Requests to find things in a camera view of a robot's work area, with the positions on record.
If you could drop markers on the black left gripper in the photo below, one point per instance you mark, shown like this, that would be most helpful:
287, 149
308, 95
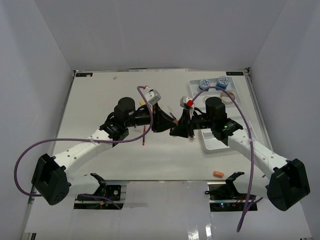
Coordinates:
161, 121

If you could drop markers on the purple pen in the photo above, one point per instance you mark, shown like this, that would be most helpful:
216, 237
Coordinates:
171, 112

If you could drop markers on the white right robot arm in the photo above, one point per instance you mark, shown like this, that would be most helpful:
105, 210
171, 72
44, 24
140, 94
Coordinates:
286, 180

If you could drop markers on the blue tape roll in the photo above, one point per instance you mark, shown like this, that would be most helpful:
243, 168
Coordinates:
223, 82
204, 85

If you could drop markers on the right black table label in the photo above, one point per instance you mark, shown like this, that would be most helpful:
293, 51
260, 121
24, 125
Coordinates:
234, 73

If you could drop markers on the brown packing tape roll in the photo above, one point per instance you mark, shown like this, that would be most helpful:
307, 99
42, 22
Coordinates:
228, 97

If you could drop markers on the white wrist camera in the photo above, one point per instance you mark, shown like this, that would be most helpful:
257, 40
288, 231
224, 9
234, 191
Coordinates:
152, 96
188, 104

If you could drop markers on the red pen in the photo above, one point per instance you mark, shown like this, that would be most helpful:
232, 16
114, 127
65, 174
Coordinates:
143, 138

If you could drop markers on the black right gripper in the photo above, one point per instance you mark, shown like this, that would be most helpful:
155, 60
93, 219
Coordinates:
182, 128

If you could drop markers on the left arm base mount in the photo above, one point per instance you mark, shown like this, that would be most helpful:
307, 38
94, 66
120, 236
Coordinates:
106, 197

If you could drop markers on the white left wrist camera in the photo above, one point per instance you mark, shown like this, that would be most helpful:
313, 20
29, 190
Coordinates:
152, 96

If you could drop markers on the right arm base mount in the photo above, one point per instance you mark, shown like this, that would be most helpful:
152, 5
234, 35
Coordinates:
224, 197

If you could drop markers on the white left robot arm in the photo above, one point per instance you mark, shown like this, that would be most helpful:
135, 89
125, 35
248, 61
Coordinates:
54, 176

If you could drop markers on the left black table label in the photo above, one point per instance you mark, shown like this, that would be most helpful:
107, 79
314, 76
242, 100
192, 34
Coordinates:
83, 74

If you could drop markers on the orange eraser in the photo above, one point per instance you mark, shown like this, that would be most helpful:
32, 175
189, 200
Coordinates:
218, 174

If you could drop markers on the black table label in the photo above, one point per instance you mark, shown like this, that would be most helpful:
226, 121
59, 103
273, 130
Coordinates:
234, 73
83, 74

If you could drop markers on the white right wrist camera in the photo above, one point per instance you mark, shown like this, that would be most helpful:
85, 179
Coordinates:
188, 104

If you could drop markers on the white compartment tray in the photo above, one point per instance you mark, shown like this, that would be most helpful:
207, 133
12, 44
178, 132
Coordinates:
219, 97

